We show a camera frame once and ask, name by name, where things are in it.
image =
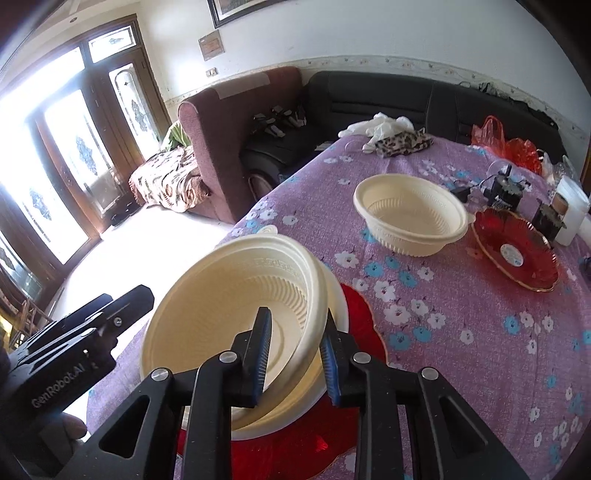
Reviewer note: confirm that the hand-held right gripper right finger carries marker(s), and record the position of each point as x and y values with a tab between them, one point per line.
330	364

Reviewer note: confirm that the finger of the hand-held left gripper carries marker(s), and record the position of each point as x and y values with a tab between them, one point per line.
131	307
81	314

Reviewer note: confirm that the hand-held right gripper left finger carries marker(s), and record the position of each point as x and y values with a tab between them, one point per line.
261	350

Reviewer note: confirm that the red plate with gold rim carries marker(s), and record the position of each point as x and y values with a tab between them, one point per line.
364	318
535	267

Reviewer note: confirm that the white disposable bowl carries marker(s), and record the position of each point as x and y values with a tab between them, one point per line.
339	300

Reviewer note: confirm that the cream plastic bowl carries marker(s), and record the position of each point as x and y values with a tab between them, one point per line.
217	300
406	230

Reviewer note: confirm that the person's left hand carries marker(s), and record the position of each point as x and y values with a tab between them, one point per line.
74	427

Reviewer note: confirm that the pair of dark shoes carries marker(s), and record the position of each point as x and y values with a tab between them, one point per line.
123	213

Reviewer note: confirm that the brown floral blanket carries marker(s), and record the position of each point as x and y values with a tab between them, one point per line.
171	177

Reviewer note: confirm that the green cushion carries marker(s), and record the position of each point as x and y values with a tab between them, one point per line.
178	136

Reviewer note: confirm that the brown fabric armchair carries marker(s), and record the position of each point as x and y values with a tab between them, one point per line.
221	152

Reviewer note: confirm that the wooden glass door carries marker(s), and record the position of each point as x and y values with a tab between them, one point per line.
104	110

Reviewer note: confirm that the black power adapter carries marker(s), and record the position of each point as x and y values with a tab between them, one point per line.
463	193

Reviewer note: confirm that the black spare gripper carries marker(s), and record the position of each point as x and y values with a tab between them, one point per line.
277	121

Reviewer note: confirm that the leopard print cloth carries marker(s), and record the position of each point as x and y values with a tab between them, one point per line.
401	144

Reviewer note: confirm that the black electronic device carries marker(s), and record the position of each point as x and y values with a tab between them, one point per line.
503	196

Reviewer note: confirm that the white cloth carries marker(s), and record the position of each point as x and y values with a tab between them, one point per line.
383	124

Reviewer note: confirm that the dark jar with cork lid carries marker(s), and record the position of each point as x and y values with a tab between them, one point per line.
547	221

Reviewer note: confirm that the black leather sofa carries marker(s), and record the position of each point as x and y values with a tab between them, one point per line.
392	99

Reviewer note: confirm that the white plastic jar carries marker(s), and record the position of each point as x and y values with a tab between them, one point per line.
575	217

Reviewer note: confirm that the red plastic bag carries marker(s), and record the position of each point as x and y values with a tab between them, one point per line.
521	152

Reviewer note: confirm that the clear plastic wrap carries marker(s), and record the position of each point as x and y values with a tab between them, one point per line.
551	164

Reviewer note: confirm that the wall socket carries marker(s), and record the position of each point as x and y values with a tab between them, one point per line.
212	71

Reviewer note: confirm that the brown wall plaque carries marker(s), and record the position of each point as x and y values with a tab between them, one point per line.
211	46

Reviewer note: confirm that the framed wall picture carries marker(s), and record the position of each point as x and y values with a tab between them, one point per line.
240	7

